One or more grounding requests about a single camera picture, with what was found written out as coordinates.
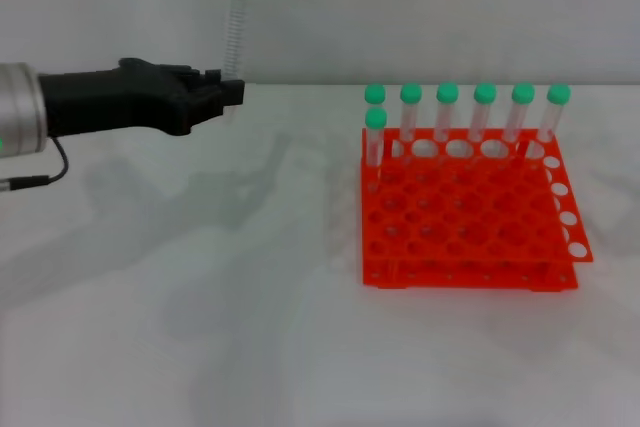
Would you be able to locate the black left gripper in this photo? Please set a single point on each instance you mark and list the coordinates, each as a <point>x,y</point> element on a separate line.
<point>110,102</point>

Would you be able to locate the orange plastic test tube rack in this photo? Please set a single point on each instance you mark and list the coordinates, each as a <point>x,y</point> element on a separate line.
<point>465,207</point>

